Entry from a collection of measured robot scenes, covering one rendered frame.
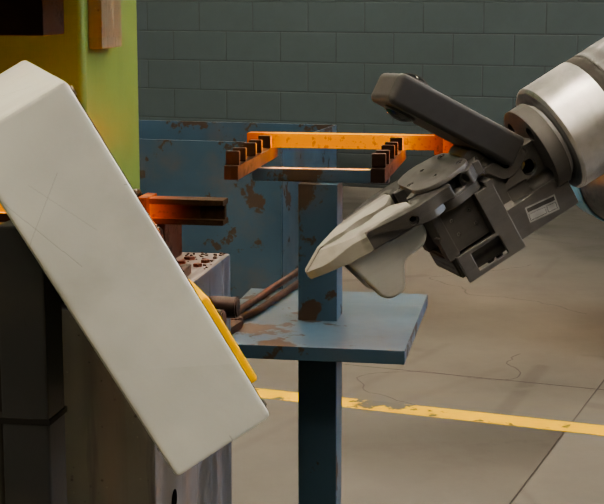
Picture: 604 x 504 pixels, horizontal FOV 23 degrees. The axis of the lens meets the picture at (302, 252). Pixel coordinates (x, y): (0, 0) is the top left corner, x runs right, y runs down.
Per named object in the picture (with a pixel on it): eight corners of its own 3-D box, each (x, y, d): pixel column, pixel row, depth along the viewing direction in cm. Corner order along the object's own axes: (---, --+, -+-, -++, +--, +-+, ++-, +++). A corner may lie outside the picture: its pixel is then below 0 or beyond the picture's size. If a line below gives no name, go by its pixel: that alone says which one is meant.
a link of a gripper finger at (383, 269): (349, 334, 108) (451, 267, 110) (310, 268, 107) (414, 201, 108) (337, 325, 111) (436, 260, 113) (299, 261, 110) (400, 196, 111)
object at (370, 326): (427, 305, 242) (427, 294, 242) (404, 364, 204) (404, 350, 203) (251, 299, 247) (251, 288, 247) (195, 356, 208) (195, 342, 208)
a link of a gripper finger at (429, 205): (381, 253, 107) (479, 190, 108) (371, 236, 106) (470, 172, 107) (361, 243, 111) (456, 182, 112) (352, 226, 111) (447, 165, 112)
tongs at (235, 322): (307, 265, 267) (307, 259, 267) (329, 267, 266) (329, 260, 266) (196, 338, 210) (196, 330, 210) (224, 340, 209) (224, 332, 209)
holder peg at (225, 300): (240, 315, 184) (240, 294, 184) (235, 320, 182) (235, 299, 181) (209, 314, 185) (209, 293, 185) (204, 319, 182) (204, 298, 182)
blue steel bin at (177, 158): (336, 292, 627) (336, 124, 615) (282, 333, 551) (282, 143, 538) (78, 277, 660) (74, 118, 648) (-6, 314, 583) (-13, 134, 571)
